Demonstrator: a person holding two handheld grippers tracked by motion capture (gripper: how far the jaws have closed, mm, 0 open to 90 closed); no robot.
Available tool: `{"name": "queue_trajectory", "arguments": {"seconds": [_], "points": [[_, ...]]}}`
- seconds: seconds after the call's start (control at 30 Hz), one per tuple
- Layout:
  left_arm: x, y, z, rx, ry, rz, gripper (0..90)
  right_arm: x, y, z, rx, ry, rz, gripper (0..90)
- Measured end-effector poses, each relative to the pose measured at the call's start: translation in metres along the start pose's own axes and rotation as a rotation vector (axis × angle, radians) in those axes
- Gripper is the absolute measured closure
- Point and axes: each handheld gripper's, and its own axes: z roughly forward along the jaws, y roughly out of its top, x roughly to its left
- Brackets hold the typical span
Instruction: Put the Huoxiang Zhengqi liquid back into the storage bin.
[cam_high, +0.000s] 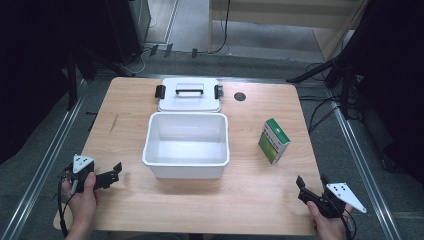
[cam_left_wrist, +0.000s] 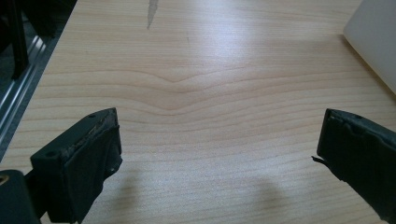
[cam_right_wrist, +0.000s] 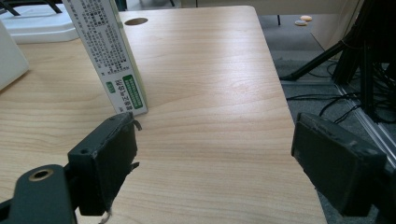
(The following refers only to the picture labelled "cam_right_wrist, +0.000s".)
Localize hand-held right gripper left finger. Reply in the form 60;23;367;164
67;111;143;217

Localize black tripod stand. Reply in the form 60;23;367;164
279;0;396;117

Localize white plastic tray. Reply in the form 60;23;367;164
0;3;80;45

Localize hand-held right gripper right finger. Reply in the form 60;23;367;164
290;112;388;217

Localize aluminium frame rail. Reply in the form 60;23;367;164
334;82;396;162

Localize black cables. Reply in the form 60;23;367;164
285;60;396;125

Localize white and green medicine box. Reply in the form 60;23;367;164
62;0;149;117

